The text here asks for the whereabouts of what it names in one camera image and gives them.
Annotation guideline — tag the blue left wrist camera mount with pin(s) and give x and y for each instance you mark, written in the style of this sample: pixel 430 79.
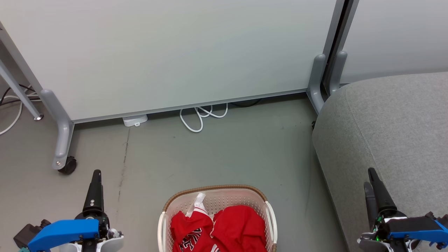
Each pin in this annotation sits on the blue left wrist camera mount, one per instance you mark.
pixel 63 233

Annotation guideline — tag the narrow white partition panel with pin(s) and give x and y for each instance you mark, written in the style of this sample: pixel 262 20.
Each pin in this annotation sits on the narrow white partition panel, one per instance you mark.
pixel 395 35

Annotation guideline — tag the short grey partition foot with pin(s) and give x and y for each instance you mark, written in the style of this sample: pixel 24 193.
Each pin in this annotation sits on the short grey partition foot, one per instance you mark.
pixel 337 70
pixel 316 80

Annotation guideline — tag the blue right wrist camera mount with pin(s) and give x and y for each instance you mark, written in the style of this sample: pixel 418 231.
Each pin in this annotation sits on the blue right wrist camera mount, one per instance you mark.
pixel 420 231

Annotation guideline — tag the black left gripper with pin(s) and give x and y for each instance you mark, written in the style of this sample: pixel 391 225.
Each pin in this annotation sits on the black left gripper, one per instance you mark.
pixel 101 224

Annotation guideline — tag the long grey partition foot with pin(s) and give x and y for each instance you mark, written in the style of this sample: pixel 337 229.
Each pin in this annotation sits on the long grey partition foot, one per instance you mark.
pixel 62 133

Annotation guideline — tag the cream plastic laundry basket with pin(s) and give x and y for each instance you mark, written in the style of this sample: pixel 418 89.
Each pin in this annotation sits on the cream plastic laundry basket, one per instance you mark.
pixel 217 199

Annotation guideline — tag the thin grey metal table leg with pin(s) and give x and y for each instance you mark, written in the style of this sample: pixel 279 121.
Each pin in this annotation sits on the thin grey metal table leg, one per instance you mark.
pixel 17 87

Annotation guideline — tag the red sports jersey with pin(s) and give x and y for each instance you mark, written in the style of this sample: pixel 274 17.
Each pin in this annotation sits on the red sports jersey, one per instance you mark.
pixel 238 227

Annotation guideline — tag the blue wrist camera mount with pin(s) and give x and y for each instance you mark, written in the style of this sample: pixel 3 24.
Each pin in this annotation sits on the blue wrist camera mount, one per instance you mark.
pixel 420 231
pixel 63 233

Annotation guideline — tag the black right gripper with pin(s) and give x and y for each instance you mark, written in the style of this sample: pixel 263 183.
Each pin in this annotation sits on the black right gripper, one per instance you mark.
pixel 383 222

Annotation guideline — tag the small black caster wheel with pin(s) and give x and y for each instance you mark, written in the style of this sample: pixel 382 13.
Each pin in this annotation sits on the small black caster wheel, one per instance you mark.
pixel 314 125

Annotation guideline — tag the large white partition panel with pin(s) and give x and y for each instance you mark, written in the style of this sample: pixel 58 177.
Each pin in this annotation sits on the large white partition panel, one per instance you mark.
pixel 175 52

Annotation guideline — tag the grey fabric sofa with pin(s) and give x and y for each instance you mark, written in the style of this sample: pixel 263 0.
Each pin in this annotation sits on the grey fabric sofa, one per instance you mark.
pixel 392 133

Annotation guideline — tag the white power adapter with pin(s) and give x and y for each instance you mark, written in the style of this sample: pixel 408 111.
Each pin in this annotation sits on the white power adapter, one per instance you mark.
pixel 134 120

